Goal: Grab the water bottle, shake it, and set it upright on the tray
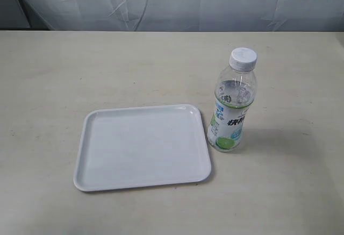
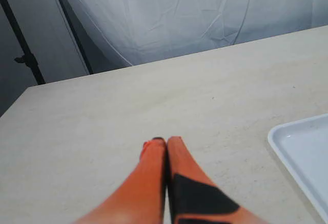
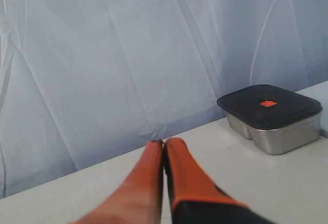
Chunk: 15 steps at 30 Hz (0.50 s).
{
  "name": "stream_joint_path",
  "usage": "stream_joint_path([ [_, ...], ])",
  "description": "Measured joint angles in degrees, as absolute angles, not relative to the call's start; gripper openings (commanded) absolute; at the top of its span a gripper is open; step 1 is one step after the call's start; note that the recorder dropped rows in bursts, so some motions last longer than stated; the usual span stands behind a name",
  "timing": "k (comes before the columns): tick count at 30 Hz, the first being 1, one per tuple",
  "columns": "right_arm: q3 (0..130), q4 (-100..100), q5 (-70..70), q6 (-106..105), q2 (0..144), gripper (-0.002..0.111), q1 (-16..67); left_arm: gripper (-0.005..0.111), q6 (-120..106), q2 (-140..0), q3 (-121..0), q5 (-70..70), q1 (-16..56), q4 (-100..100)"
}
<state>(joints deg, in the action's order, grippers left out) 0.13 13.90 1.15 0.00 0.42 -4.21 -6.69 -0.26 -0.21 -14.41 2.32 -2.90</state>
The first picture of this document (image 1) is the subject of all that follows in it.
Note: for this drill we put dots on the clear plastic drink bottle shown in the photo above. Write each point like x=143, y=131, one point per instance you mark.
x=234, y=93

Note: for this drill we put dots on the white rectangular plastic tray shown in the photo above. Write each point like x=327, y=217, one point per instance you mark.
x=141, y=147

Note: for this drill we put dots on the white backdrop curtain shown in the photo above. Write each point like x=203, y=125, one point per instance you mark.
x=173, y=15

